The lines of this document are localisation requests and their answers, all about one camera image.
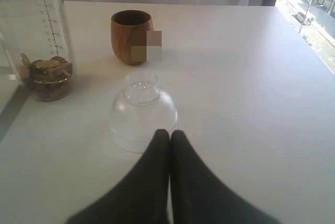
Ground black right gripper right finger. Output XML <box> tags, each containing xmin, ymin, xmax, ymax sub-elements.
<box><xmin>170</xmin><ymin>130</ymin><xmax>279</xmax><ymax>223</ymax></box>

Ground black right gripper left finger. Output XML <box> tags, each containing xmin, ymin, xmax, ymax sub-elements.
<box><xmin>67</xmin><ymin>129</ymin><xmax>170</xmax><ymax>223</ymax></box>

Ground clear plastic dome lid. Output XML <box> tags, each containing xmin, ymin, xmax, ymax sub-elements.
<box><xmin>109</xmin><ymin>72</ymin><xmax>178</xmax><ymax>153</ymax></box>

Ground gold coins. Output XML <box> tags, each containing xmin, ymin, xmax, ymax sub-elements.
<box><xmin>18</xmin><ymin>53</ymin><xmax>73</xmax><ymax>102</ymax></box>

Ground brown wooden cup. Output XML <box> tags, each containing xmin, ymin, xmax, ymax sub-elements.
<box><xmin>110</xmin><ymin>10</ymin><xmax>153</xmax><ymax>65</ymax></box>

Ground clear plastic shaker cup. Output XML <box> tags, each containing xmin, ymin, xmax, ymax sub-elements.
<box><xmin>1</xmin><ymin>0</ymin><xmax>75</xmax><ymax>87</ymax></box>

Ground white rectangular tray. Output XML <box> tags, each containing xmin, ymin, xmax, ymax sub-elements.
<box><xmin>1</xmin><ymin>35</ymin><xmax>29</xmax><ymax>140</ymax></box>

